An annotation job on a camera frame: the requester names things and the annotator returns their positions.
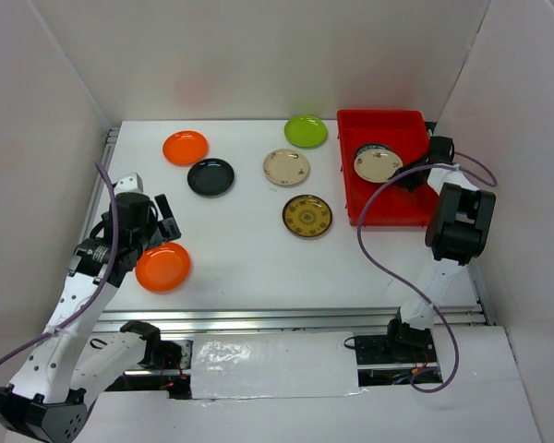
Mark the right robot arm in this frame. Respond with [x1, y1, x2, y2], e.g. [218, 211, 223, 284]
[383, 136, 496, 362]

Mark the cream plate with motifs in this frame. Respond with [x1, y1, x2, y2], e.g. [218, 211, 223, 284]
[262, 149, 310, 187]

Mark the red plastic bin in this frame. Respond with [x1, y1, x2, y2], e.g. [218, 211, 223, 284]
[337, 109, 438, 227]

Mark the yellow black patterned plate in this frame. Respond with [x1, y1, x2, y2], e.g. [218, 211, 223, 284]
[282, 194, 333, 239]

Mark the blue white patterned plate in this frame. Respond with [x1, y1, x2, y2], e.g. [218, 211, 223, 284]
[355, 143, 392, 157]

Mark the orange plate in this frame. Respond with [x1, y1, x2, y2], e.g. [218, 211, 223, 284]
[135, 243, 191, 293]
[163, 130, 209, 166]

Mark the orange plate near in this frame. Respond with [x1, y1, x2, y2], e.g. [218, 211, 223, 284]
[135, 243, 191, 293]

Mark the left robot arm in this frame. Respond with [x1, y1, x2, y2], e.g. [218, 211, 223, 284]
[0, 192, 182, 442]

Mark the lime green plate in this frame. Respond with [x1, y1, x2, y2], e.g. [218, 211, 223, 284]
[283, 114, 328, 149]

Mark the orange plate far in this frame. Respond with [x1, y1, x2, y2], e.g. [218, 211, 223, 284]
[163, 130, 209, 166]

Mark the purple cable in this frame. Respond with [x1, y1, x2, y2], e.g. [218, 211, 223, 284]
[355, 150, 499, 393]
[0, 160, 120, 382]

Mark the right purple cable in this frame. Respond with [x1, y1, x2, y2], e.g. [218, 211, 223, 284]
[355, 150, 499, 393]

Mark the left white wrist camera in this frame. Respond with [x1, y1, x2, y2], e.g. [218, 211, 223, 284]
[114, 173, 143, 195]

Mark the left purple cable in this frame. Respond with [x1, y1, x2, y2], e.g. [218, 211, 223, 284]
[0, 160, 120, 382]

